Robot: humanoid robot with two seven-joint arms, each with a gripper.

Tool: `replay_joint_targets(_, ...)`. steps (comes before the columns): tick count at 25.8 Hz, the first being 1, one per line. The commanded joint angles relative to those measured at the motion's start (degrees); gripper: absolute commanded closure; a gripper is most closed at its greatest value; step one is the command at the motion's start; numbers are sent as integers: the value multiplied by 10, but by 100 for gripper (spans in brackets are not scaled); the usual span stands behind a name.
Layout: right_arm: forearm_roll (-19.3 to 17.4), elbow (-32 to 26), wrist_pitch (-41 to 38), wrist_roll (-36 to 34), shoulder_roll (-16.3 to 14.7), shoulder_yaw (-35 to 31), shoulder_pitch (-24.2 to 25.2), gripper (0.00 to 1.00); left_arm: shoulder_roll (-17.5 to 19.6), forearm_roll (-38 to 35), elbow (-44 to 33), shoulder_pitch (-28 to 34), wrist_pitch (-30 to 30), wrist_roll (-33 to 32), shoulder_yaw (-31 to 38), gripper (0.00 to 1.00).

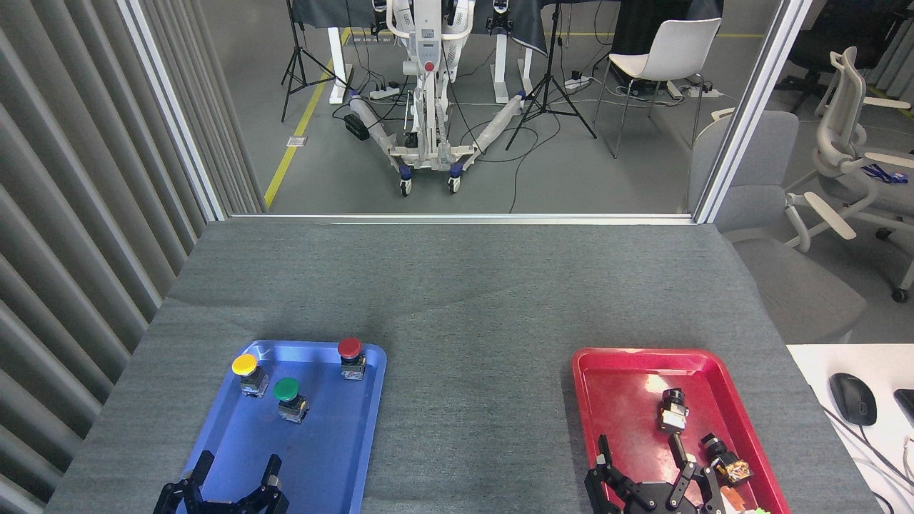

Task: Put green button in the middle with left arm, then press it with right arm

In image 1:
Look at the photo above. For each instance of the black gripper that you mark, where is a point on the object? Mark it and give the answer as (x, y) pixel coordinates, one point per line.
(218, 509)
(660, 500)

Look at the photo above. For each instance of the green push button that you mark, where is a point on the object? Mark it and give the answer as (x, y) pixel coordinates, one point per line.
(287, 390)

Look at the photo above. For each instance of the yellow push button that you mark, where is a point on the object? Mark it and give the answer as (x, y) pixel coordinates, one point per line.
(245, 365)

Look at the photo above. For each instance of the red push button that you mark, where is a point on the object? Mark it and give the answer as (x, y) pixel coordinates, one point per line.
(350, 348)

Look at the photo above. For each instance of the red plastic tray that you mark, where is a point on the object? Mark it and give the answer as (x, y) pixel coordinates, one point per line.
(628, 400)

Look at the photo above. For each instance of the blue plastic tray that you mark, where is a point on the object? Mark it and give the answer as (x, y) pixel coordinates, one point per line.
(321, 442)

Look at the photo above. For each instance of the white desk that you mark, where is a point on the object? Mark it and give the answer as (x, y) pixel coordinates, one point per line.
(814, 371)

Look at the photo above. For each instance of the black computer mouse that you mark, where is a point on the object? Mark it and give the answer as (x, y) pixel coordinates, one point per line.
(852, 398)

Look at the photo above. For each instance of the black keyboard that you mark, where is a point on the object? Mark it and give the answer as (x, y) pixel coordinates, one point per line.
(905, 405)

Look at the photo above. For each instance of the grey upholstered chair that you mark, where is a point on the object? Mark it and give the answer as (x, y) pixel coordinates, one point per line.
(764, 185)

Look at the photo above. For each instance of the metal floor outlet plate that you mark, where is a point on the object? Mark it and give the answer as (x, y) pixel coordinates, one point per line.
(297, 141)

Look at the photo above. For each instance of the black power adapter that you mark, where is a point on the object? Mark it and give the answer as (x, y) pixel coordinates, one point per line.
(356, 127)

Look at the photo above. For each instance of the white office chair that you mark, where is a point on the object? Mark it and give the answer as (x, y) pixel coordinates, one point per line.
(842, 135)

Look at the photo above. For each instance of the white power strip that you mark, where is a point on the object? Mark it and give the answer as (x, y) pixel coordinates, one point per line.
(384, 91)
(577, 82)

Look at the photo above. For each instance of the black tripod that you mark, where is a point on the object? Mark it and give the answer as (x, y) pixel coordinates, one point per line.
(298, 57)
(550, 86)

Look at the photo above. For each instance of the white plastic chair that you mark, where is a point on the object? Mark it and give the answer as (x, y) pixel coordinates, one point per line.
(675, 50)

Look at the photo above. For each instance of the white table with black cloth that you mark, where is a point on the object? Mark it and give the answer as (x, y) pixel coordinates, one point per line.
(335, 64)

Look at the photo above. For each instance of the black office chair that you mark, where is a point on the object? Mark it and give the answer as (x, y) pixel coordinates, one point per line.
(828, 43)

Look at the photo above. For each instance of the white stand on wheels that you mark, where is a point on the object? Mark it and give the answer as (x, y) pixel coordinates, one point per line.
(428, 57)

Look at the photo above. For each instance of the black knob switch silver base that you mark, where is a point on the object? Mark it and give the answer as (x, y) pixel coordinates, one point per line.
(673, 414)

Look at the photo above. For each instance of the black knob switch gold base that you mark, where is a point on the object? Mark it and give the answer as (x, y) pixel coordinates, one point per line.
(725, 460)

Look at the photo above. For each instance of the white and orange switch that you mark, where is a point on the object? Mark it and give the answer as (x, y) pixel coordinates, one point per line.
(732, 500)

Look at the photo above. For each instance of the silver frame rail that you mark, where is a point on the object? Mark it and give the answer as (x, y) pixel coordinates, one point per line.
(457, 218)

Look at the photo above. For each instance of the silver frame post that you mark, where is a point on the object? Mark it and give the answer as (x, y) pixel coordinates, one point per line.
(750, 114)
(171, 114)

